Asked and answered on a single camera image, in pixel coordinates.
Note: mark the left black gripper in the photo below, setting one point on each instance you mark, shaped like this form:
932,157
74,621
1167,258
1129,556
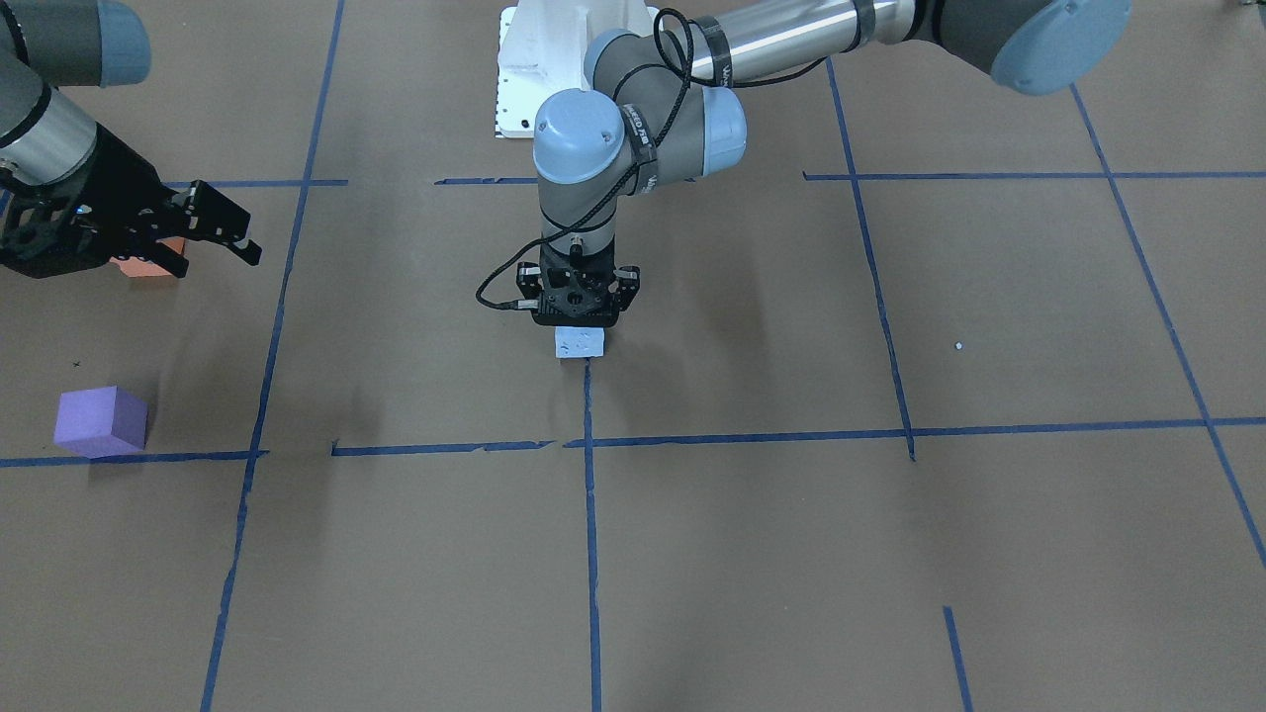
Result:
628,284

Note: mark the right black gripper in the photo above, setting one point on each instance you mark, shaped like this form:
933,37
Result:
121,190

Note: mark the light blue foam block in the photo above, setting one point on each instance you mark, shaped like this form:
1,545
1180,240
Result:
579,342

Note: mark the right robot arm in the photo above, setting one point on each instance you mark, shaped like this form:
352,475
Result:
49,45

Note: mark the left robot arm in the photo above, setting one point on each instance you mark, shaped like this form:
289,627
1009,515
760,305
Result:
665,107

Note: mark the orange foam block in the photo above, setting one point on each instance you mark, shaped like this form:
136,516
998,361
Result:
136,268

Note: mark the purple foam block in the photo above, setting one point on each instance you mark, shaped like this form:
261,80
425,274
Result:
103,422

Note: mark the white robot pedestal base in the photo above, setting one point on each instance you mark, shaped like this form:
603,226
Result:
542,50

